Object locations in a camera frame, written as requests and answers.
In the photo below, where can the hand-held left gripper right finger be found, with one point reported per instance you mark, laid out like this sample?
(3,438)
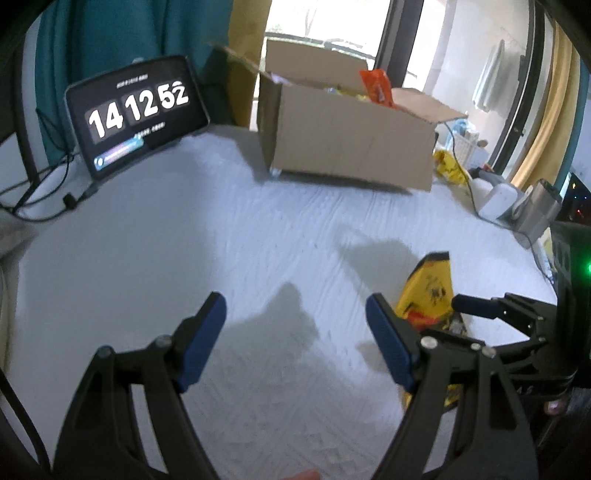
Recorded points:
(390,341)

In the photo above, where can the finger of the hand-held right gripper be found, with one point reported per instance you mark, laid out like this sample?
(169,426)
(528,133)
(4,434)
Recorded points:
(531,364)
(475,306)

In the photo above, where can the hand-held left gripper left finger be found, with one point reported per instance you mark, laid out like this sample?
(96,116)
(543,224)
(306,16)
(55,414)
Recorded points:
(203,341)

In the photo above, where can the yellow cartoon snack packet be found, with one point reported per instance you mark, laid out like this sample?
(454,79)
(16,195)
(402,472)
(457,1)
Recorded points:
(429,286)

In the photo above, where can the cardboard box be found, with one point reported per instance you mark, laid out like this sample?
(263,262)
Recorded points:
(351,143)

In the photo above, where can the orange snack packet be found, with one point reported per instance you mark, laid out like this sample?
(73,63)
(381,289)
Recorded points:
(376,87)

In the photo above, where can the person's right hand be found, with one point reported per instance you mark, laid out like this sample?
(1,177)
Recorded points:
(556,407)

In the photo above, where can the person's left hand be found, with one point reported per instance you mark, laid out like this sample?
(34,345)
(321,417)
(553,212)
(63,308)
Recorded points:
(302,475)

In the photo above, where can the metal cup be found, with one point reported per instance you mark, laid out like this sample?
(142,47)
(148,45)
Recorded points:
(535,214)

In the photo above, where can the white desk device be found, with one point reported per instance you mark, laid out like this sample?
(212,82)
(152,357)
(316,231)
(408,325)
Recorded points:
(496,203)

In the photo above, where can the grey pouch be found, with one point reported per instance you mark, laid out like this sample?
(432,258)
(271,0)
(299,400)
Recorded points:
(482,173)

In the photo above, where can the yellow plastic bag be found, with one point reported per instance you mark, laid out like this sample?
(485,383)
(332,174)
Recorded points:
(450,168)

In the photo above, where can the teal curtain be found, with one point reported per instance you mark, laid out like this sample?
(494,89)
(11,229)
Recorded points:
(92,37)
(581,138)

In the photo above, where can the white mesh basket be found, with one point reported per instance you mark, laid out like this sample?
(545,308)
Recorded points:
(467,145)

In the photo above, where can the yellow curtain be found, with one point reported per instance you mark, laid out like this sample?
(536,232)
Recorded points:
(549,124)
(247,46)

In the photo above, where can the hanging white towel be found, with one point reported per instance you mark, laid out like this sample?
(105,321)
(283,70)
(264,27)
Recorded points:
(489,78)

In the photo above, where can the tablet showing clock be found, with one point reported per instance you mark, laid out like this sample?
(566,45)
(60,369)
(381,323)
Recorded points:
(138,115)

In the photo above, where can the balcony railing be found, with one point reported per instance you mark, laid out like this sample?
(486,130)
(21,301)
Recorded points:
(318,41)

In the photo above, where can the dark sliding door frame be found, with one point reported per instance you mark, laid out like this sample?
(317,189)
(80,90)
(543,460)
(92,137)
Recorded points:
(521,115)

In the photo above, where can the dark window frame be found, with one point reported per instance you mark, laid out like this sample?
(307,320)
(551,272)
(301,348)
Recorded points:
(401,32)

